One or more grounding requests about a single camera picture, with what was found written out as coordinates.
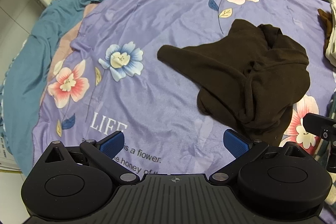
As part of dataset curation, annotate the folded clothes pile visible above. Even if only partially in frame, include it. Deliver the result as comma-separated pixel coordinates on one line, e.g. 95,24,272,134
318,0,336,67

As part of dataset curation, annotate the dark brown sweater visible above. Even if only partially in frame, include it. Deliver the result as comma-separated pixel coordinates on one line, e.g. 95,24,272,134
157,19,310,146

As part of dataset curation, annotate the purple floral bed sheet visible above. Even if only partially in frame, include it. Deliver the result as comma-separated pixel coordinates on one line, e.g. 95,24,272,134
32,0,336,224

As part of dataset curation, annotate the teal blanket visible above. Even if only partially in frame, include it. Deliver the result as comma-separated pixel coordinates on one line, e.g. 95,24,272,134
1,0,104,175

